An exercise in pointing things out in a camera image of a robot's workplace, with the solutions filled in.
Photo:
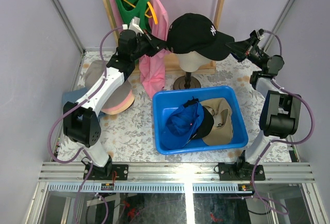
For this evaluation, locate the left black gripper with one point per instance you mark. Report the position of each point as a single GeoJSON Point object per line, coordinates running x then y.
{"type": "Point", "coordinates": [152, 44]}

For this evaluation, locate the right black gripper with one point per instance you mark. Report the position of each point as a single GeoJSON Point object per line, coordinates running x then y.
{"type": "Point", "coordinates": [240, 49]}

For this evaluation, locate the black baseball cap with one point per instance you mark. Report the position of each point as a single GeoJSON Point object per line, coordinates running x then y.
{"type": "Point", "coordinates": [195, 32]}

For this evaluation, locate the beige mannequin head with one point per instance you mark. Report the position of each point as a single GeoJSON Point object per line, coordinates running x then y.
{"type": "Point", "coordinates": [189, 63]}

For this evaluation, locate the blue plastic bin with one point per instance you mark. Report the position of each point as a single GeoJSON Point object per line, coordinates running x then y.
{"type": "Point", "coordinates": [166, 102]}

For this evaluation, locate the grey bucket hat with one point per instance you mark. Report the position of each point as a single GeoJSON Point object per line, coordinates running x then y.
{"type": "Point", "coordinates": [94, 73]}

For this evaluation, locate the pink bucket hat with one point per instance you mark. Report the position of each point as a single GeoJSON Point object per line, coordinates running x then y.
{"type": "Point", "coordinates": [129, 96]}

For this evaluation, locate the peach bucket hat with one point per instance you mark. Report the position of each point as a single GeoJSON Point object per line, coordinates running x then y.
{"type": "Point", "coordinates": [122, 108]}

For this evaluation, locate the khaki hat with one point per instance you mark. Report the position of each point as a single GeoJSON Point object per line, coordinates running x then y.
{"type": "Point", "coordinates": [221, 132]}

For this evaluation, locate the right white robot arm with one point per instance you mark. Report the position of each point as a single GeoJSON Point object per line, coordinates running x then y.
{"type": "Point", "coordinates": [279, 116]}

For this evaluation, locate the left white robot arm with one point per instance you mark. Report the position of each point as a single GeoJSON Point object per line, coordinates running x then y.
{"type": "Point", "coordinates": [80, 119]}

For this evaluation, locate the pink t-shirt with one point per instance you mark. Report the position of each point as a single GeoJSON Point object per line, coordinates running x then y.
{"type": "Point", "coordinates": [152, 69]}

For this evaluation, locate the wooden clothes rack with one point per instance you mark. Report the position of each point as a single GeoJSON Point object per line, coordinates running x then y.
{"type": "Point", "coordinates": [171, 61]}

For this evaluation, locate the green tank top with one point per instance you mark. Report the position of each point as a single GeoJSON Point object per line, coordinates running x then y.
{"type": "Point", "coordinates": [131, 8]}

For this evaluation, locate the yellow hanger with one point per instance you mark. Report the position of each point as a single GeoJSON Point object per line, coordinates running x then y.
{"type": "Point", "coordinates": [150, 13]}

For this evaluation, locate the blue cap in bin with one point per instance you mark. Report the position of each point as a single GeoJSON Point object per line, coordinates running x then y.
{"type": "Point", "coordinates": [190, 121]}

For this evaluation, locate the folded blue cloth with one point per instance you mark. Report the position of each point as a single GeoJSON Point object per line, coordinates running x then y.
{"type": "Point", "coordinates": [73, 96]}

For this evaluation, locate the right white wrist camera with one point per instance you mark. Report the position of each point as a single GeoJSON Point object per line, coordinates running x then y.
{"type": "Point", "coordinates": [260, 34]}

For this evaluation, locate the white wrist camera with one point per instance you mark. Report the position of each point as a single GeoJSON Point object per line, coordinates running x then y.
{"type": "Point", "coordinates": [260, 34]}
{"type": "Point", "coordinates": [133, 25]}

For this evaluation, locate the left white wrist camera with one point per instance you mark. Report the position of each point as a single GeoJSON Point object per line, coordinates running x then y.
{"type": "Point", "coordinates": [133, 25]}

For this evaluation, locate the aluminium rail base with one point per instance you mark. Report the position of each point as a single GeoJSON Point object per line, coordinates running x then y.
{"type": "Point", "coordinates": [141, 177]}

